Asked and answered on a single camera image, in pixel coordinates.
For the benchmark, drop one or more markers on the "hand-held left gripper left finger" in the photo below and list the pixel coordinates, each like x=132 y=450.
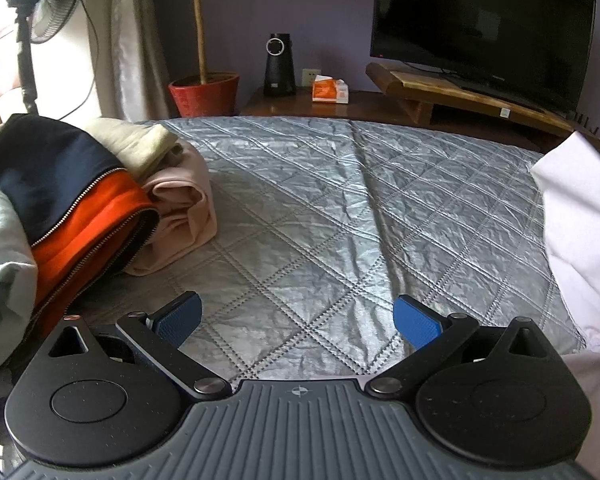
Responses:
x=180 y=320

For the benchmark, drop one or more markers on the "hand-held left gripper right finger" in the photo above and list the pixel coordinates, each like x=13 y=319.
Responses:
x=415 y=322

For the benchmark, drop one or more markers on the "light lilac garment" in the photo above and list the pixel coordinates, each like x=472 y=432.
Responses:
x=580 y=235

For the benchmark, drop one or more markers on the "pale pink folded garment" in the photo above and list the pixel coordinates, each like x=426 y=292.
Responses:
x=180 y=220

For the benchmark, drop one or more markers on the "grey quilted bedspread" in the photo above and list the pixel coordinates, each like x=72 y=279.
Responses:
x=330 y=210

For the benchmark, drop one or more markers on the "olive beige folded garment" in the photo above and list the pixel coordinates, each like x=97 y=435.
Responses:
x=135 y=142

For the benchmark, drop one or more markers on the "pale grey-green garment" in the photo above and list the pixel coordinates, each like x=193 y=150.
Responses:
x=5 y=260

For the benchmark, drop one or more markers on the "navy and orange zip jacket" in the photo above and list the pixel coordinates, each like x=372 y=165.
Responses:
x=45 y=170

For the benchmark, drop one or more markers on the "red plant pot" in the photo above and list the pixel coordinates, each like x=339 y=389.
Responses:
x=205 y=97

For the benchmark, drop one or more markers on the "dark wooden television cabinet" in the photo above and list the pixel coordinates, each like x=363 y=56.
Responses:
x=280 y=105

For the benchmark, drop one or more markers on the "wooden television riser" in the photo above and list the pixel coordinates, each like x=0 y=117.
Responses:
x=430 y=82

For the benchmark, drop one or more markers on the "orange tissue box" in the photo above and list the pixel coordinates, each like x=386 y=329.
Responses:
x=325 y=92

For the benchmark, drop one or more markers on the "black cylindrical speaker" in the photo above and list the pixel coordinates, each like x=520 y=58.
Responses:
x=280 y=77

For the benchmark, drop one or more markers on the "grey curtain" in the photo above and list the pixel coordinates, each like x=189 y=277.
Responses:
x=135 y=60

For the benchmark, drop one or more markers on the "green potted tree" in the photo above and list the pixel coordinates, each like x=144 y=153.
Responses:
x=200 y=35

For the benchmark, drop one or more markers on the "black flat-screen television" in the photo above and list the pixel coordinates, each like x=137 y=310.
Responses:
x=480 y=25

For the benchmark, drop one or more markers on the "standing electric fan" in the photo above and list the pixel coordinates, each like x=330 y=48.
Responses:
x=55 y=10

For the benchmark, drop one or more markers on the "white wall socket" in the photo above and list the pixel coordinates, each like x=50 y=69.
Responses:
x=311 y=78

